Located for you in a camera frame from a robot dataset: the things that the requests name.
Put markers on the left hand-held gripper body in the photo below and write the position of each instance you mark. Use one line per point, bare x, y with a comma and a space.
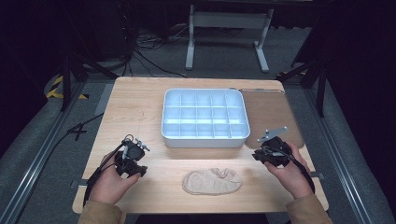
132, 152

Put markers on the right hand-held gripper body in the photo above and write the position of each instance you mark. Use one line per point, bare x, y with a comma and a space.
277, 152

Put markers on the person's right hand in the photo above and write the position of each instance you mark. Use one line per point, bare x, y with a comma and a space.
294, 179

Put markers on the person's left hand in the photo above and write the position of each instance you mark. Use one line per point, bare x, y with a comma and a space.
109, 186

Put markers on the grey tape strip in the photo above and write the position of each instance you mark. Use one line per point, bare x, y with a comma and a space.
78, 183
317, 175

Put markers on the beige sock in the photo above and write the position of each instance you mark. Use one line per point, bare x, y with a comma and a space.
211, 182

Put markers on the white divided storage box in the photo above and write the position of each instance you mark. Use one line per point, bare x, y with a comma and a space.
205, 140

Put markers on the black tripod stand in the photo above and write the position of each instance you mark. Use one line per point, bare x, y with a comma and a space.
66, 81
320, 84

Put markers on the yellow black hazard tape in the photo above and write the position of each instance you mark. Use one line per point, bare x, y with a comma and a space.
56, 88

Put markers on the aluminium floor rail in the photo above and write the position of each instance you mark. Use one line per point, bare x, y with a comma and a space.
339, 168
28, 177

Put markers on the white metal table frame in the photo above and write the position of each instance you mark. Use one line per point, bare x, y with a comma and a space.
230, 20

